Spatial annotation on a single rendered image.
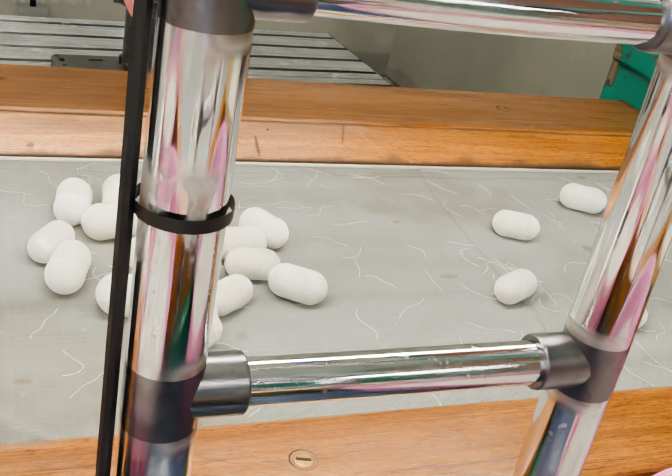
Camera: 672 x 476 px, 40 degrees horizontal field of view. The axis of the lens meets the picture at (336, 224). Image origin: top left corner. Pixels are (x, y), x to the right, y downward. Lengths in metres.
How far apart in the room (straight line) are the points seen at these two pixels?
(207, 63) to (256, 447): 0.20
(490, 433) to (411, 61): 2.53
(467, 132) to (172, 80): 0.55
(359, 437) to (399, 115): 0.40
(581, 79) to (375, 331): 1.79
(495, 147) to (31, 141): 0.36
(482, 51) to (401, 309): 2.09
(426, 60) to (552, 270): 2.24
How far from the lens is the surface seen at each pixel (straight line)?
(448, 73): 2.72
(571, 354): 0.32
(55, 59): 1.01
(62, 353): 0.45
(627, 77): 0.96
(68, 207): 0.55
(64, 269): 0.48
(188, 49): 0.21
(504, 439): 0.41
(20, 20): 1.17
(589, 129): 0.83
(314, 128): 0.69
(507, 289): 0.55
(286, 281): 0.50
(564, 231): 0.68
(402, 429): 0.40
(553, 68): 2.33
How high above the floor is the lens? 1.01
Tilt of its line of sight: 27 degrees down
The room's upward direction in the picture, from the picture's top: 12 degrees clockwise
